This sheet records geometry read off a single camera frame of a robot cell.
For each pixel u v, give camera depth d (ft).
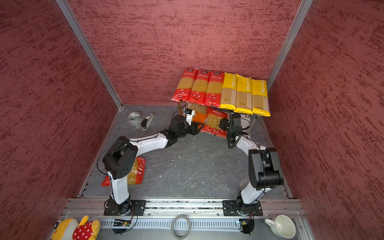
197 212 2.43
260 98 2.46
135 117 3.70
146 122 3.47
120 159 1.64
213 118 3.22
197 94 2.48
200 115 3.28
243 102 2.41
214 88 2.60
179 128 2.38
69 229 2.07
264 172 1.55
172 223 2.33
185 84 2.66
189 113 2.60
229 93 2.52
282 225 2.22
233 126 2.38
